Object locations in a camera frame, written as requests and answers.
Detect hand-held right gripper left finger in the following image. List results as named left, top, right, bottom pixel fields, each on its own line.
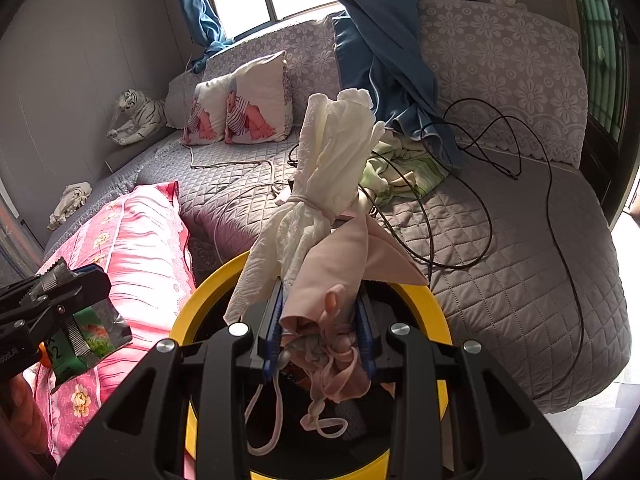
left=54, top=280, right=286, bottom=480

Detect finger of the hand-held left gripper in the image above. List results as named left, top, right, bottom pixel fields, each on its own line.
left=0, top=259, right=113, bottom=333

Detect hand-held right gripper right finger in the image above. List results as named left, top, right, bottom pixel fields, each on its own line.
left=352, top=282, right=583, bottom=480

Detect green snack packet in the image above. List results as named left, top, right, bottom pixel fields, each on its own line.
left=49, top=300, right=133, bottom=388

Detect yellow round trash bin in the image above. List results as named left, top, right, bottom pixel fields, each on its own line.
left=169, top=250, right=453, bottom=480

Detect person's left hand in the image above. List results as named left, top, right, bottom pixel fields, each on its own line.
left=0, top=375, right=51, bottom=456

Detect pink floral blanket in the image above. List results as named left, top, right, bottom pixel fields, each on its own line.
left=22, top=181, right=197, bottom=466

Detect white crumpled cloth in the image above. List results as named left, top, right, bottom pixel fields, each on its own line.
left=47, top=182, right=93, bottom=231

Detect green striped cloth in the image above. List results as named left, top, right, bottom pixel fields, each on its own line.
left=357, top=132, right=451, bottom=206

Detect white tiger plush toy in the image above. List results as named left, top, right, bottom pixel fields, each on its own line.
left=106, top=89, right=167, bottom=147

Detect small baby print pillow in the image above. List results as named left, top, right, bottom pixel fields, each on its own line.
left=182, top=74, right=236, bottom=146

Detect large baby print pillow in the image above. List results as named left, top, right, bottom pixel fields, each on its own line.
left=224, top=51, right=293, bottom=145

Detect long blue curtain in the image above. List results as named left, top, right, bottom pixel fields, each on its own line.
left=310, top=0, right=463, bottom=168

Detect short blue curtain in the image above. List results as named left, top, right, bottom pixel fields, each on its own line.
left=167, top=0, right=236, bottom=73

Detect dark green patterned door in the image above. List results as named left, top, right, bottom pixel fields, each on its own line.
left=567, top=0, right=640, bottom=226

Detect black cable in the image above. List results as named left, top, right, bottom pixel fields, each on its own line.
left=367, top=99, right=586, bottom=396

